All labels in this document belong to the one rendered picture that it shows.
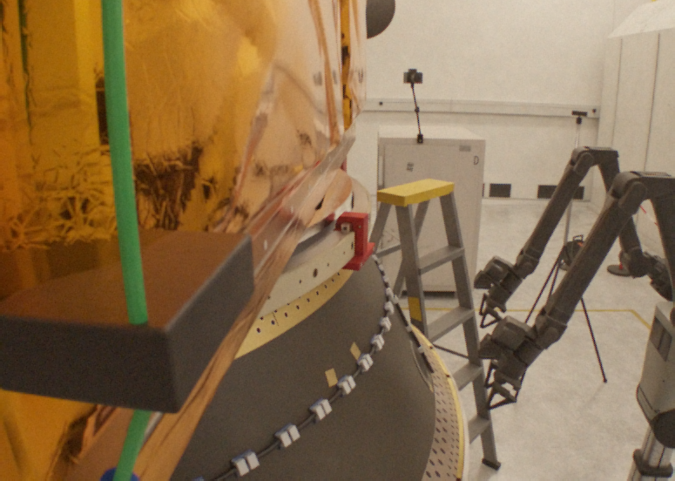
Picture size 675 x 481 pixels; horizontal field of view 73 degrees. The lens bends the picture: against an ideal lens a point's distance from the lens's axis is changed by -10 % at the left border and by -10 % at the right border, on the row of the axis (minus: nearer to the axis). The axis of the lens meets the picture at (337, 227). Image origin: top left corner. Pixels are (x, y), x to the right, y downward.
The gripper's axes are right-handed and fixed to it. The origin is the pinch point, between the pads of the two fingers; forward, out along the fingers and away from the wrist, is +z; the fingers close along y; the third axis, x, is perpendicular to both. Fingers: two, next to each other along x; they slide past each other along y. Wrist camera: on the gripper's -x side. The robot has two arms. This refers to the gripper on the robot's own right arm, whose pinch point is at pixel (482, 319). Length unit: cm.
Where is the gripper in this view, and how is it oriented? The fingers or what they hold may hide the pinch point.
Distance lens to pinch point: 177.4
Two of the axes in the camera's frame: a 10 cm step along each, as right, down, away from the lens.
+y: -2.2, 2.8, -9.3
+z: -4.9, 8.0, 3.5
